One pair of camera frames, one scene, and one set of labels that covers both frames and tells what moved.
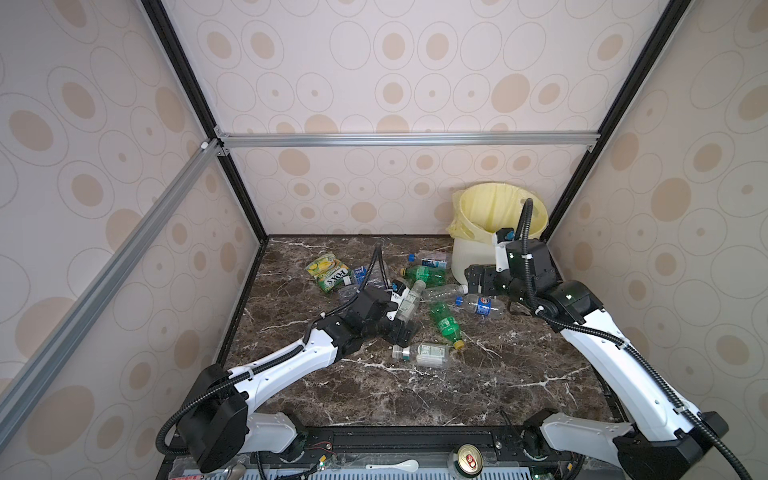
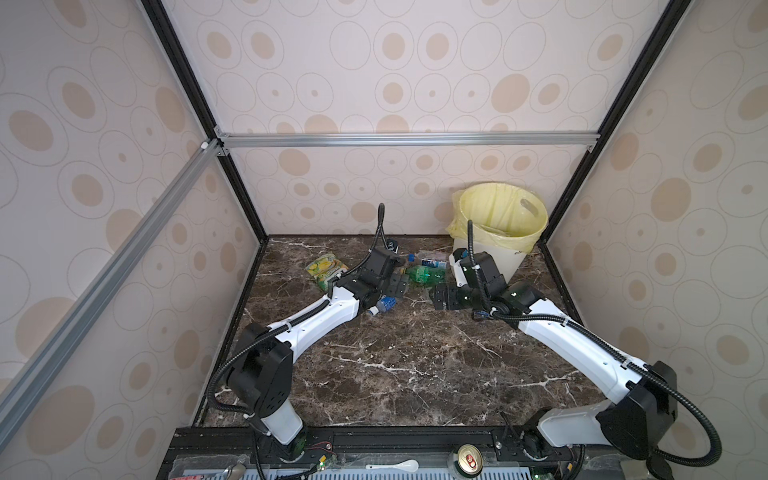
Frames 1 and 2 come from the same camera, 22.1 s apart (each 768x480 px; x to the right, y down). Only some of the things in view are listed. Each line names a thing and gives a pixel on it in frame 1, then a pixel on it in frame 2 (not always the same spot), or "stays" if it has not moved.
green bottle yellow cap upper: x=432 y=276 stays
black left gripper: x=406 y=339 → x=393 y=284
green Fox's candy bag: x=330 y=272 stays
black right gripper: x=473 y=278 → x=450 y=289
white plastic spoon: x=406 y=465 stays
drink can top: x=469 y=460 stays
